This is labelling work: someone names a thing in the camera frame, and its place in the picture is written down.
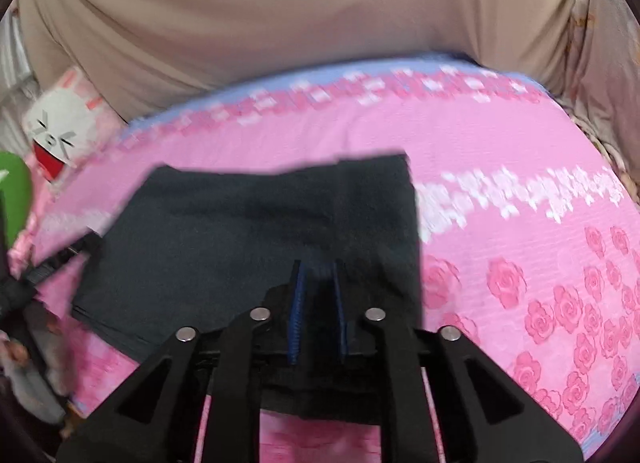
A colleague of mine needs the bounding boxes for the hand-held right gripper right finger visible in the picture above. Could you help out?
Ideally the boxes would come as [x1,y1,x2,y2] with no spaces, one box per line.
[332,260,584,463]

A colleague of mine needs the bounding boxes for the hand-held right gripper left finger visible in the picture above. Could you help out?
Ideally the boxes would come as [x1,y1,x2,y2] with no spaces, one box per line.
[56,260,306,463]

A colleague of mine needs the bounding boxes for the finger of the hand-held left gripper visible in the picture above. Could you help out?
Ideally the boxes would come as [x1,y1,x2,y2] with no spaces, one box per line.
[22,232,103,289]

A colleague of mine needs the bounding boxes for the dark grey pants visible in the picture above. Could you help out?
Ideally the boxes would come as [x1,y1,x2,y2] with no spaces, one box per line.
[70,150,427,428]

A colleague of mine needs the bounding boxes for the green plush toy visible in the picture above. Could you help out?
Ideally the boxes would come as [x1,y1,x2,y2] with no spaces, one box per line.
[0,152,34,250]

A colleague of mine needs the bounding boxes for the white rabbit face pillow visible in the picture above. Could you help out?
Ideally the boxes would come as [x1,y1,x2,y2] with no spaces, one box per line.
[22,68,127,184]

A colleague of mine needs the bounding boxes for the pink rose print blanket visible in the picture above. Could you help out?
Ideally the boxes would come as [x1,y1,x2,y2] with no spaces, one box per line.
[22,55,640,463]

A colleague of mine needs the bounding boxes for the white satin curtain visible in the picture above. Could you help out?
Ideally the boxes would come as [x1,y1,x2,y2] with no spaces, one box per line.
[0,13,37,144]

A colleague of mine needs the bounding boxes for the beige cloth cover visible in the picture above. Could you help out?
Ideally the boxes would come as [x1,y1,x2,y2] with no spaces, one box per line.
[17,0,587,124]

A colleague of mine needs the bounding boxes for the beige floral curtain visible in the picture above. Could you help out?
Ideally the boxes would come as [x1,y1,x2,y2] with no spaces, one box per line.
[545,0,640,194]

